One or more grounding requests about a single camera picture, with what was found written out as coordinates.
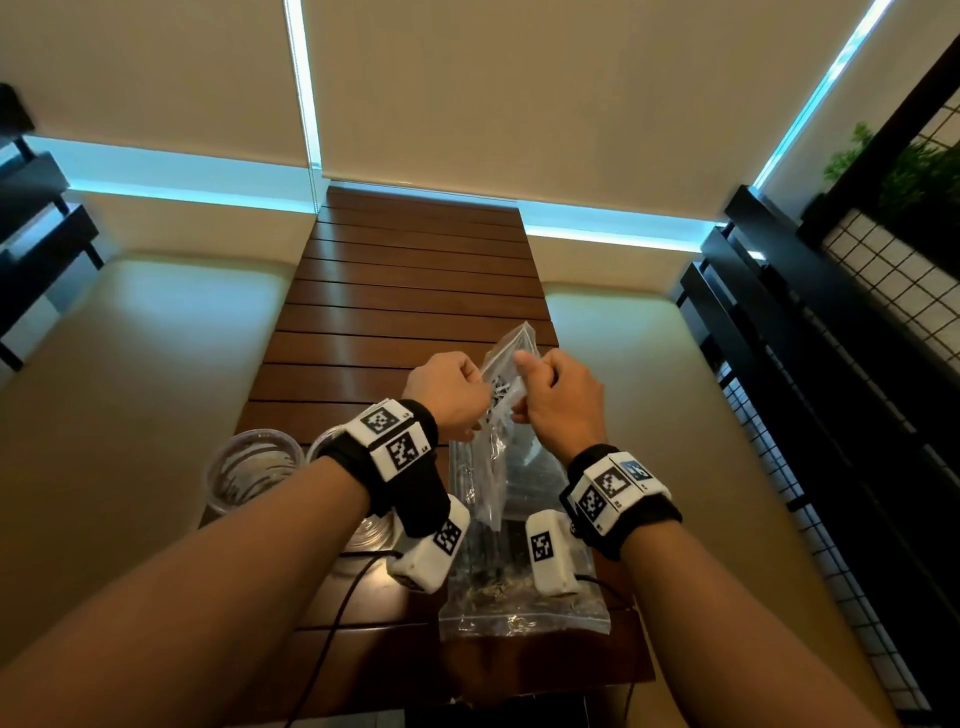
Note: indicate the person's left hand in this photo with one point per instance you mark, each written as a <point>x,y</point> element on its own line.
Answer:
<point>450,394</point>

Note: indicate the transparent plastic cup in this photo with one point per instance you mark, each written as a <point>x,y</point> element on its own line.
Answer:
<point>251,469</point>
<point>371,532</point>

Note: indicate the beige padded bench seat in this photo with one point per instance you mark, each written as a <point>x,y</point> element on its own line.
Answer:
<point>660,412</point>
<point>135,412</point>

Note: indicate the person's right forearm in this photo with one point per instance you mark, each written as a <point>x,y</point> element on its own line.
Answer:
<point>735,645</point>

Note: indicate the black wristband with white markers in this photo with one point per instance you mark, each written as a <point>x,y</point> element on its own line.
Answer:
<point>420,487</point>
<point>645,517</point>

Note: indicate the black slatted bench backrest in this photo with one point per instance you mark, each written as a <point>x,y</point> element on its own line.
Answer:
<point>37,247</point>
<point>862,412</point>

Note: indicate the green plant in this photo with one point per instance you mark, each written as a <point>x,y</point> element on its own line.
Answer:
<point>915,172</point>

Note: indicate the clear plastic zip bag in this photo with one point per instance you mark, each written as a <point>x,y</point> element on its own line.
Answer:
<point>510,480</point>

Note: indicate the person's right hand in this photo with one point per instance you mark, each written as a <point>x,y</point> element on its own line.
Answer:
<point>562,405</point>

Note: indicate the beige roller blind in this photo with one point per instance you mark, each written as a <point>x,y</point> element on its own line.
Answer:
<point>562,97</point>
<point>150,75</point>
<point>900,75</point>

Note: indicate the person's left forearm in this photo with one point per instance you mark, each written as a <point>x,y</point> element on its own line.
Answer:
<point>187,600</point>

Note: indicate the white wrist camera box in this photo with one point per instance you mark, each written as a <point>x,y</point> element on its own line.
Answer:
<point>427,562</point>
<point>551,570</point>

